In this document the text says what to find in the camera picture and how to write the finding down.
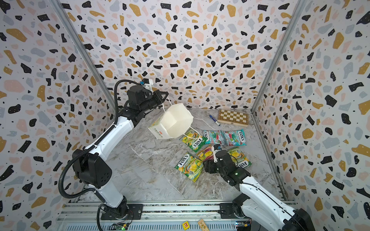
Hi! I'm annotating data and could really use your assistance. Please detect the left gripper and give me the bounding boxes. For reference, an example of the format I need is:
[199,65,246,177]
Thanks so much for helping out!
[139,90,169,114]

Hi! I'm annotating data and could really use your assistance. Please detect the green spring tea candy bag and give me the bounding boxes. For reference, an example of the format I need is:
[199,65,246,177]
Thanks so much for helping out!
[227,147,252,168]

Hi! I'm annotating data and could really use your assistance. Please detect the mint blossom candy bag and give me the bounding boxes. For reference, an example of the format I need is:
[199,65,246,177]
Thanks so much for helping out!
[223,130,246,146]
[203,131,226,145]

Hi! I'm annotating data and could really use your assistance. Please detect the yellow candy bag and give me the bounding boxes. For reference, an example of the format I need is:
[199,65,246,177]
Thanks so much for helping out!
[175,153,203,182]

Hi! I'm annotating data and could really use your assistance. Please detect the white floral paper bag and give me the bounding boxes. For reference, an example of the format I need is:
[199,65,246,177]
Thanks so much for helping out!
[148,103,194,140]

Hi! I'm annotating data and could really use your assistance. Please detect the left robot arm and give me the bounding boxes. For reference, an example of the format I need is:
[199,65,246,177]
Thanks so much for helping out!
[72,82,169,219]

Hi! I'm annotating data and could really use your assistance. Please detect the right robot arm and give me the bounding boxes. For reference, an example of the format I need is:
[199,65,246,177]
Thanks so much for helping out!
[203,150,315,231]

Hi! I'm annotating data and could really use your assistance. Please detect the blue white marker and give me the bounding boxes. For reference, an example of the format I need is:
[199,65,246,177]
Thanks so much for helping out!
[209,115,221,126]

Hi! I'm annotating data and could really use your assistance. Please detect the wooden chessboard box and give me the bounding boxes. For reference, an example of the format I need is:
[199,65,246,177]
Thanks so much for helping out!
[217,109,249,127]

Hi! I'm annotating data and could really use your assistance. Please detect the wooden mousetrap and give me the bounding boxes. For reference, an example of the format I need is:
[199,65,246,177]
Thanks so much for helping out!
[198,219,210,231]

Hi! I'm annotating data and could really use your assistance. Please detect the yellow sticker tag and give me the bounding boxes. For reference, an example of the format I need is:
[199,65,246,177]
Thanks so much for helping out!
[182,221,190,231]

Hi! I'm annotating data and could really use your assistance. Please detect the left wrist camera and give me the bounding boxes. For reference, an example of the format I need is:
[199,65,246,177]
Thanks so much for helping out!
[140,79,153,91]

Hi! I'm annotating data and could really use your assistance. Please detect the black corrugated cable conduit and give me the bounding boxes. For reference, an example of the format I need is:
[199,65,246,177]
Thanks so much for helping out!
[57,79,142,200]

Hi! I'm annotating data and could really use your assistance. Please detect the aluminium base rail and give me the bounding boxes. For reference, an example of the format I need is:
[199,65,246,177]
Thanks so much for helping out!
[55,200,267,231]

